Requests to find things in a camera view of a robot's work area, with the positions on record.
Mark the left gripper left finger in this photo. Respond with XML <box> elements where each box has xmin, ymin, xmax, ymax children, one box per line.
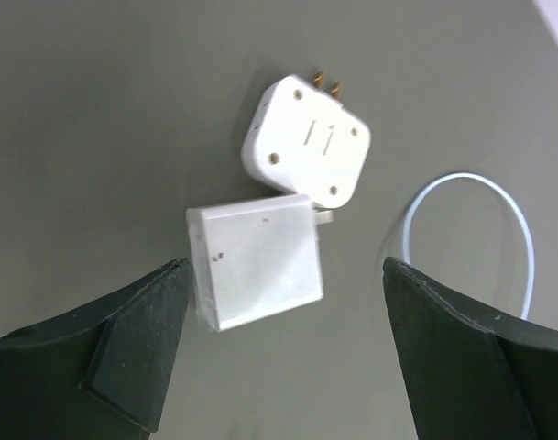
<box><xmin>0</xmin><ymin>258</ymin><xmax>191</xmax><ymax>434</ymax></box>

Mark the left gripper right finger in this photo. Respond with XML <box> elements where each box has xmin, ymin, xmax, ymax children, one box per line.
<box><xmin>383</xmin><ymin>258</ymin><xmax>558</xmax><ymax>439</ymax></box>

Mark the white cube charger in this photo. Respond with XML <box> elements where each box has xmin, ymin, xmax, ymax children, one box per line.
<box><xmin>186</xmin><ymin>194</ymin><xmax>334</xmax><ymax>332</ymax></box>

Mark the white square adapter plug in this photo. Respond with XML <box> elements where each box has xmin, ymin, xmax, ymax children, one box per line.
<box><xmin>241</xmin><ymin>71</ymin><xmax>372</xmax><ymax>210</ymax></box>

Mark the light blue usb cable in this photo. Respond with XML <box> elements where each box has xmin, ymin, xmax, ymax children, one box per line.
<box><xmin>402</xmin><ymin>171</ymin><xmax>536</xmax><ymax>322</ymax></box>

